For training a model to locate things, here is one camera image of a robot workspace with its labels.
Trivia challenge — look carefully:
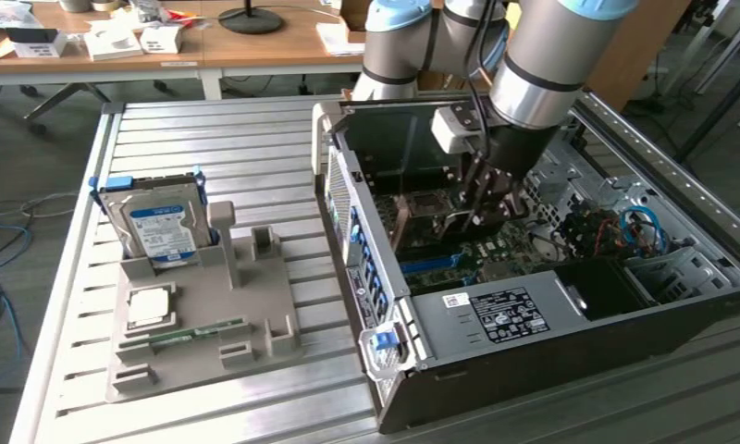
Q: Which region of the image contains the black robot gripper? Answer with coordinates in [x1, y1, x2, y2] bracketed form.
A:
[461, 123, 562, 232]

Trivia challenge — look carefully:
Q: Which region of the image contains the CPU socket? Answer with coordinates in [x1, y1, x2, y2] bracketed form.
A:
[403, 190, 452, 218]

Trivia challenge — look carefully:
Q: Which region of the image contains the green motherboard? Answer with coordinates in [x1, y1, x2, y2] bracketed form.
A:
[369, 166, 563, 297]

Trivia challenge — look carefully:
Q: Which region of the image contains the blue expansion slot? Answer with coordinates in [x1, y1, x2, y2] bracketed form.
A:
[401, 256, 463, 275]

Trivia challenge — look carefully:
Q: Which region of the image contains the wooden cabinet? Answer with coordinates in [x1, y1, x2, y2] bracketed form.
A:
[419, 0, 692, 112]

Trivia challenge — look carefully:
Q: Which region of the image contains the white booklet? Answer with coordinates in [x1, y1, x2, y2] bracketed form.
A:
[316, 21, 367, 56]

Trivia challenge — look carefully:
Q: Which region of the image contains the metal disk bay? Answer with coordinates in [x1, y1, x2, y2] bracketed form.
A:
[626, 247, 739, 306]

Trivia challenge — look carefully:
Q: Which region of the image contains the grey power supply unit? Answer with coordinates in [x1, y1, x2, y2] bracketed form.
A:
[409, 270, 594, 360]

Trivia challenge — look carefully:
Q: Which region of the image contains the blue case latch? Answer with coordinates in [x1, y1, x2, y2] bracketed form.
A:
[369, 323, 403, 356]

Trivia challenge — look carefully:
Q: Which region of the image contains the black open PC case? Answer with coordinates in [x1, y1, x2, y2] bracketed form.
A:
[311, 85, 740, 435]

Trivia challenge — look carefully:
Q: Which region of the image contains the wooden desk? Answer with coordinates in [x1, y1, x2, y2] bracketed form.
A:
[0, 0, 542, 101]

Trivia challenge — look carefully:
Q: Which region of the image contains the black lamp base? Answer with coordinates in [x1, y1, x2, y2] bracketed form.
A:
[217, 0, 285, 34]

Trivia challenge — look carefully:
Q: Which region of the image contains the hard disk in blue caddy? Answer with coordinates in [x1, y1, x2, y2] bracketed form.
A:
[88, 166, 208, 272]

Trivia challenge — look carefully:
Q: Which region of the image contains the red orange packet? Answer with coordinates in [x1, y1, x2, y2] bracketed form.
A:
[167, 8, 205, 28]

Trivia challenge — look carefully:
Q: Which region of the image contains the grey printed parts rack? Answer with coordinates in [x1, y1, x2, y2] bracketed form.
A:
[103, 201, 304, 403]

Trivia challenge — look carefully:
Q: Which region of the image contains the small white box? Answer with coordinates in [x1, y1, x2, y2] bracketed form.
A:
[140, 25, 184, 55]

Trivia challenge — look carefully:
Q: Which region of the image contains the green RAM stick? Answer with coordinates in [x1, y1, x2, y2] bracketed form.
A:
[144, 316, 248, 346]

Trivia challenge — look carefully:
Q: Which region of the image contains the large white box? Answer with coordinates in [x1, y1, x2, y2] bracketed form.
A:
[84, 18, 145, 62]

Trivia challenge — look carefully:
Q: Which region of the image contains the silver CPU chip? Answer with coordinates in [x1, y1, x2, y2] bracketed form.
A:
[125, 289, 172, 327]

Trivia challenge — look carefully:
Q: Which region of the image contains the white box with black lid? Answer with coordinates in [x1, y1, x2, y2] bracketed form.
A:
[5, 27, 68, 59]

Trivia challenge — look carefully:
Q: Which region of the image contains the clear plastic bag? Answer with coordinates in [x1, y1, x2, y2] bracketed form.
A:
[0, 0, 44, 30]

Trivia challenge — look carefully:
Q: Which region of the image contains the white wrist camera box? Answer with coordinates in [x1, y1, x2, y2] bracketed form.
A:
[429, 104, 488, 154]

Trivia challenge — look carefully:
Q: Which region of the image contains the blue disk wire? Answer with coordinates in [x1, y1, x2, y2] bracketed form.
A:
[619, 205, 668, 258]

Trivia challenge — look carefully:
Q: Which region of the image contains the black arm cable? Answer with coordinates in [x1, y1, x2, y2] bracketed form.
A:
[464, 0, 508, 161]

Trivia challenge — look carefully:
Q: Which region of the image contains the grey floor cable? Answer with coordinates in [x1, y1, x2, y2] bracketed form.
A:
[0, 191, 79, 218]

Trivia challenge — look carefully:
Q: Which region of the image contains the blue floor cable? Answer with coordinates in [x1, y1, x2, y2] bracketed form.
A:
[0, 210, 36, 366]

